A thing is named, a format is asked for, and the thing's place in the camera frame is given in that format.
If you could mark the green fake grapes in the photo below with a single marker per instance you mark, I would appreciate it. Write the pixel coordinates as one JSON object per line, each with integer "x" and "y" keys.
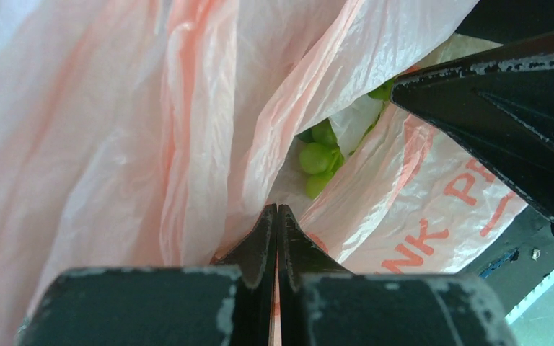
{"x": 321, "y": 156}

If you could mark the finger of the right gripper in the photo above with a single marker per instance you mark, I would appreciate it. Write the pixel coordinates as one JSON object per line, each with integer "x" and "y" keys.
{"x": 499, "y": 106}

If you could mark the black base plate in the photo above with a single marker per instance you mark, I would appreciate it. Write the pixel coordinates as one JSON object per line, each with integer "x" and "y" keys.
{"x": 518, "y": 261}

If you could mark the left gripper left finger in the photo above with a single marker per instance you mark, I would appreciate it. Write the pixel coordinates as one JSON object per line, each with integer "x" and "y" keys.
{"x": 255, "y": 256}

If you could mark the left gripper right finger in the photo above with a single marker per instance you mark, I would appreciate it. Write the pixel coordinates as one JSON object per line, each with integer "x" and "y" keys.
{"x": 300, "y": 260}

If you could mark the pink plastic bag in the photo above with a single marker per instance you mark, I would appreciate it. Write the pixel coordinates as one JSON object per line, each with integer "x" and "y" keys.
{"x": 152, "y": 133}

